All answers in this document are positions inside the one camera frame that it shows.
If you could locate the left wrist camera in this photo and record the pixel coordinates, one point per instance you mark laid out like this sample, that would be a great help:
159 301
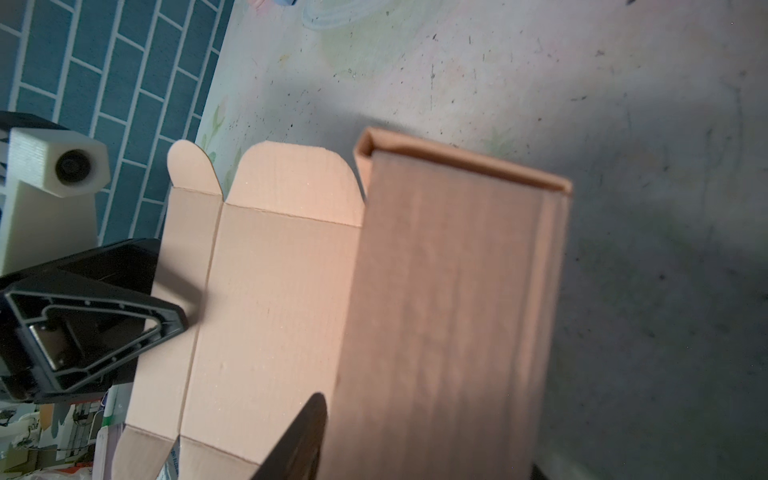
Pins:
48 196

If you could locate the pink paper box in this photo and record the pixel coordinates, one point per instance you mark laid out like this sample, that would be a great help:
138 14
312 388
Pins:
415 288

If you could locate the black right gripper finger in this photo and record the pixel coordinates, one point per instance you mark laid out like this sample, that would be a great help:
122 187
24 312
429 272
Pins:
297 454

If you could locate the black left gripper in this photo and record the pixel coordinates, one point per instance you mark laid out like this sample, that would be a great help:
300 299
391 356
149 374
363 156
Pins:
73 327

